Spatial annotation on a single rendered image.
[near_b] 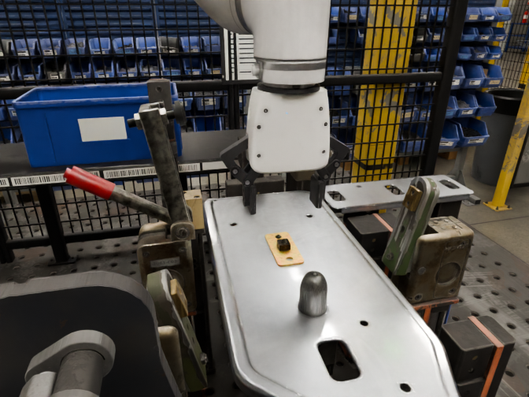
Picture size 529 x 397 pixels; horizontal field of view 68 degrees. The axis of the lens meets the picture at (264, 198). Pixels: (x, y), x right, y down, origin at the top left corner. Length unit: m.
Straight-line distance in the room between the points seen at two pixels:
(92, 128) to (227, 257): 0.43
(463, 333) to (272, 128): 0.31
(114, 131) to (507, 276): 1.00
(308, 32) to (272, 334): 0.32
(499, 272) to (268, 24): 0.94
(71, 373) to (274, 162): 0.35
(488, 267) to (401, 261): 0.66
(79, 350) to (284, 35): 0.35
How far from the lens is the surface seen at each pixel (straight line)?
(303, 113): 0.47
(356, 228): 0.68
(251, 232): 0.61
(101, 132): 0.86
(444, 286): 0.63
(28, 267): 1.22
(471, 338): 0.51
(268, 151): 0.47
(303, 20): 0.44
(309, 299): 0.45
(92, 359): 0.19
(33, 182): 0.89
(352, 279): 0.53
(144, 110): 0.46
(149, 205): 0.51
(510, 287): 1.16
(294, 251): 0.56
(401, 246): 0.56
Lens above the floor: 1.31
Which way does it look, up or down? 26 degrees down
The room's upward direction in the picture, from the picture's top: straight up
